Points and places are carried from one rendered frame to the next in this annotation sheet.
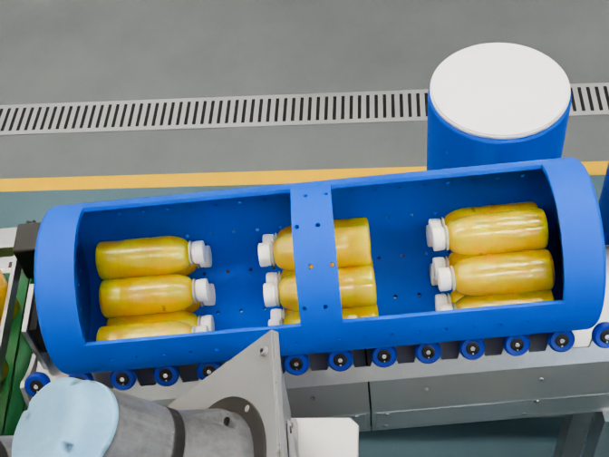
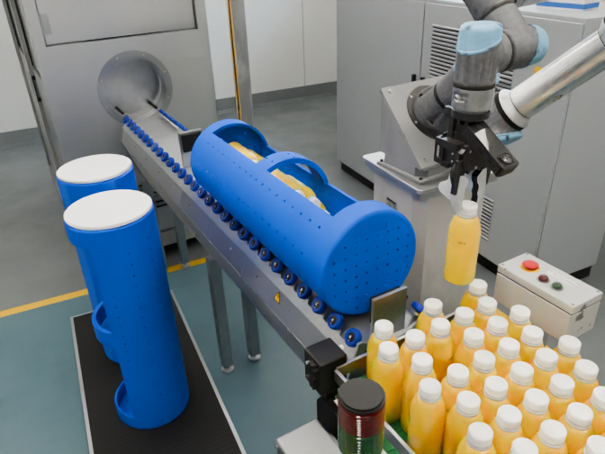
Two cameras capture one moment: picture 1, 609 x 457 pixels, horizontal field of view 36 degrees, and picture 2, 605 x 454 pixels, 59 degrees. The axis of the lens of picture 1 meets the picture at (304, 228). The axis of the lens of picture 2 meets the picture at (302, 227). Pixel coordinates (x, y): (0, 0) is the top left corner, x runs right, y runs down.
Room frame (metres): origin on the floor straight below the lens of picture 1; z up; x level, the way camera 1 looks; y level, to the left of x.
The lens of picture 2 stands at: (1.70, 1.24, 1.80)
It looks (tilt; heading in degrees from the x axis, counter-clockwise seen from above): 29 degrees down; 237
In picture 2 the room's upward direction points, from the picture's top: 2 degrees counter-clockwise
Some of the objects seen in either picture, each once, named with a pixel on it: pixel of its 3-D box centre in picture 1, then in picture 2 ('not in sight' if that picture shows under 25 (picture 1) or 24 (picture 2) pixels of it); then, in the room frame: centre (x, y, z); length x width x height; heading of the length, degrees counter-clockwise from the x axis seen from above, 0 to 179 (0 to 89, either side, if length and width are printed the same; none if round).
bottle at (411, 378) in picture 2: not in sight; (419, 395); (1.10, 0.72, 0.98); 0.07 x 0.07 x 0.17
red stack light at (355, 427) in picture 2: not in sight; (361, 409); (1.36, 0.85, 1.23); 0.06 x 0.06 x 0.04
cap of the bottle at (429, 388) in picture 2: not in sight; (429, 388); (1.13, 0.77, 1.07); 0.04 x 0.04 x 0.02
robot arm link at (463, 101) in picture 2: not in sight; (471, 98); (0.89, 0.59, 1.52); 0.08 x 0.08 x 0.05
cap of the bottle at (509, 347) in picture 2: not in sight; (509, 347); (0.93, 0.79, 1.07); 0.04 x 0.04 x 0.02
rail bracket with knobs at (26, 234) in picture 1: (40, 253); (327, 367); (1.18, 0.52, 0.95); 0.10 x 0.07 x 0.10; 176
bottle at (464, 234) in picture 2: not in sight; (462, 245); (0.88, 0.61, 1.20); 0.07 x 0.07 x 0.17
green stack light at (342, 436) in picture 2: not in sight; (360, 431); (1.36, 0.85, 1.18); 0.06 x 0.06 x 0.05
